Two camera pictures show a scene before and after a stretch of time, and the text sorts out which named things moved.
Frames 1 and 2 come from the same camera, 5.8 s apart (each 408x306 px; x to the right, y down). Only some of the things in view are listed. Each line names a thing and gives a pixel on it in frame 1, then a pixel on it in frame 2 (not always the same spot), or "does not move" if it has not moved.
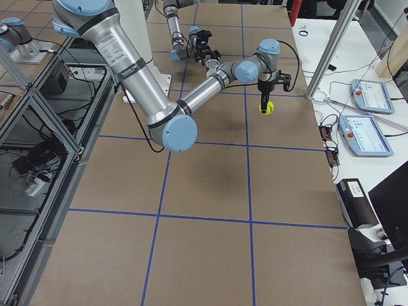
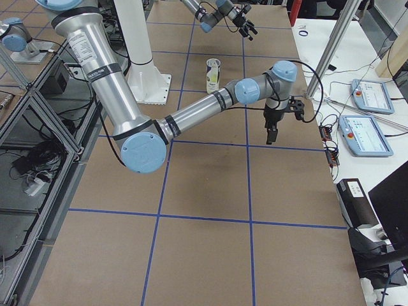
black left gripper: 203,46 → 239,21
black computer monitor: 389,199 does not move
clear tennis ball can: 212,65 does not move
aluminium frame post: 343,23 does not move
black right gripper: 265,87 → 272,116
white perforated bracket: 134,16 does not move
